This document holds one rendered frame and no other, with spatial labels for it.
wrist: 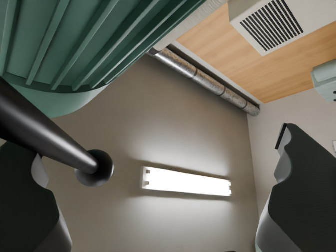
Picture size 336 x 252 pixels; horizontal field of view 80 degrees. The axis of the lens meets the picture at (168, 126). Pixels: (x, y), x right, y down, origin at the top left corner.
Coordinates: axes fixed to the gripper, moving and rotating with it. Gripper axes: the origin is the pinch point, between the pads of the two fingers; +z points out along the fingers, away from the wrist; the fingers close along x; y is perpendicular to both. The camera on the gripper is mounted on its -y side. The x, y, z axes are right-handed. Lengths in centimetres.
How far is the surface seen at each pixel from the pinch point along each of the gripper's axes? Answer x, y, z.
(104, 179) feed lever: -5.2, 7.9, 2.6
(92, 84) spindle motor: -5.9, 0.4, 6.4
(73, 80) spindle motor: -6.9, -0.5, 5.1
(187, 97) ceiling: 32, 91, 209
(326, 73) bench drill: 137, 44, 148
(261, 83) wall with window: 132, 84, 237
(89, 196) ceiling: -49, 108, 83
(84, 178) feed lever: -6.7, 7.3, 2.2
